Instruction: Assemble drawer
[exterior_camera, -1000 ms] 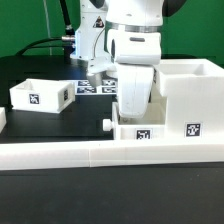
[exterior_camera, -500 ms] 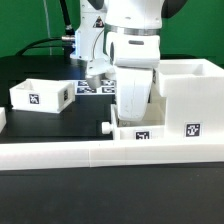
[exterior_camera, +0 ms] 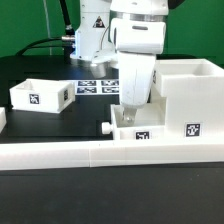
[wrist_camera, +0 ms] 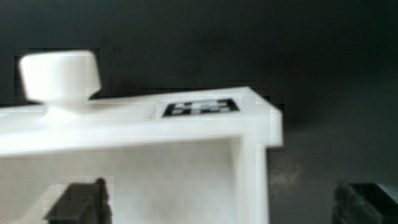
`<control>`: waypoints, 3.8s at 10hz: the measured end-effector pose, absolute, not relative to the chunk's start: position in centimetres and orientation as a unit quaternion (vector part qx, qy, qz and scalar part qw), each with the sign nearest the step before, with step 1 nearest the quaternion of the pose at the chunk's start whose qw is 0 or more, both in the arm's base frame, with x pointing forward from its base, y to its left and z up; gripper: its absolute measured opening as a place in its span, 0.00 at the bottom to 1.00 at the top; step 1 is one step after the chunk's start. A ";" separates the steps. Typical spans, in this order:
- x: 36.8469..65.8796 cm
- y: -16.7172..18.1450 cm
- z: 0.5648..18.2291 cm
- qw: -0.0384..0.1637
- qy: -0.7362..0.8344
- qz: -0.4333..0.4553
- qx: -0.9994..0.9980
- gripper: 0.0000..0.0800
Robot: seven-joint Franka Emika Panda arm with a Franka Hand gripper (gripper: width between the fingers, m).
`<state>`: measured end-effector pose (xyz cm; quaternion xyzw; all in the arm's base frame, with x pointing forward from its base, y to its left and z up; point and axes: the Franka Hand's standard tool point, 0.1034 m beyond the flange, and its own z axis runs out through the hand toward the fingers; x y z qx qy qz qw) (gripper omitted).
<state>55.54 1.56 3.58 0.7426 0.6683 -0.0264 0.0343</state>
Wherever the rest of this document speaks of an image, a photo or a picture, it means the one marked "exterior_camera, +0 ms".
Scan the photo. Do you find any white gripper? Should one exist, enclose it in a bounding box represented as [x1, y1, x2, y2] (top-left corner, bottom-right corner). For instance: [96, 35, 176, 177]
[110, 18, 166, 126]

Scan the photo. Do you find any white front drawer box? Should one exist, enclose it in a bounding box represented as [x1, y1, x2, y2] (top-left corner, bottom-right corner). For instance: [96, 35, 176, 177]
[101, 103, 165, 140]

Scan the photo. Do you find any white drawer box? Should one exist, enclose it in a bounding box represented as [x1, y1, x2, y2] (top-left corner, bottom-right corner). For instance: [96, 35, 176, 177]
[10, 79, 75, 113]
[101, 103, 165, 140]

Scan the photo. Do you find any white drawer cabinet housing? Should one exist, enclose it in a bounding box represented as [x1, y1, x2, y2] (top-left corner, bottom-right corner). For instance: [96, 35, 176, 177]
[146, 58, 224, 139]

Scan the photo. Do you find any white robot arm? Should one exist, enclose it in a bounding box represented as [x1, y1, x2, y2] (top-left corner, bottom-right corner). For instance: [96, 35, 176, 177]
[71, 0, 185, 124]

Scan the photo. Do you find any white rear drawer box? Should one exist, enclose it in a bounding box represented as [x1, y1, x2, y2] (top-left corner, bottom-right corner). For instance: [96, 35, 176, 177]
[10, 79, 75, 113]

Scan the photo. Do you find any fiducial marker sheet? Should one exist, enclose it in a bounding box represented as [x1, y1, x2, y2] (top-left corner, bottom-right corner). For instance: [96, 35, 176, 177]
[71, 79, 119, 95]

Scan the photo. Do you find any white front fence rail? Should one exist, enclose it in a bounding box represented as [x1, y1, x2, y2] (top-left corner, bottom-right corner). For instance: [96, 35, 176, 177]
[0, 137, 224, 171]

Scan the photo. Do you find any white fence rail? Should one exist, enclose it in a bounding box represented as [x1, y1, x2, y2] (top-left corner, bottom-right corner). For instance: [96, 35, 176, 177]
[0, 137, 224, 171]
[0, 107, 6, 133]

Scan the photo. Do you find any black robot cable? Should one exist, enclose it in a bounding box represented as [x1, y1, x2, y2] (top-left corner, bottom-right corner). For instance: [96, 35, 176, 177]
[14, 0, 77, 56]

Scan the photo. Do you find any thin grey cable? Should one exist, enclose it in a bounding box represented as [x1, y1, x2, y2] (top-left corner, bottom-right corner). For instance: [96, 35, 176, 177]
[43, 0, 54, 56]

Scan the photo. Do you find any white left fence rail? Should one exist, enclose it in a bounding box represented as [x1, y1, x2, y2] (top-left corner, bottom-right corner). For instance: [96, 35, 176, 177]
[0, 107, 6, 133]

